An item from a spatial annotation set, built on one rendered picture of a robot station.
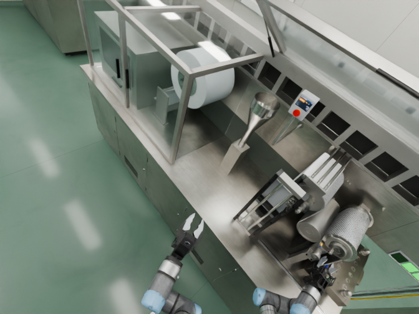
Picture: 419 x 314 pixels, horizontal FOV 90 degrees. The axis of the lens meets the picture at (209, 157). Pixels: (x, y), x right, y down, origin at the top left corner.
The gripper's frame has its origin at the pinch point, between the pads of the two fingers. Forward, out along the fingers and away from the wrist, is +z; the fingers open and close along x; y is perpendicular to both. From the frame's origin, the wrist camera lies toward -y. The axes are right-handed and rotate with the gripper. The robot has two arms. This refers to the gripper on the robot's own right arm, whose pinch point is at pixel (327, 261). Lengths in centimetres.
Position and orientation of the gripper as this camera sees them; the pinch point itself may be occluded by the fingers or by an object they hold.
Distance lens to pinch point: 137.7
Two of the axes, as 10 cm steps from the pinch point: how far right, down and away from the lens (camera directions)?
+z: 7.2, -4.2, 5.5
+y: 2.6, -5.8, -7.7
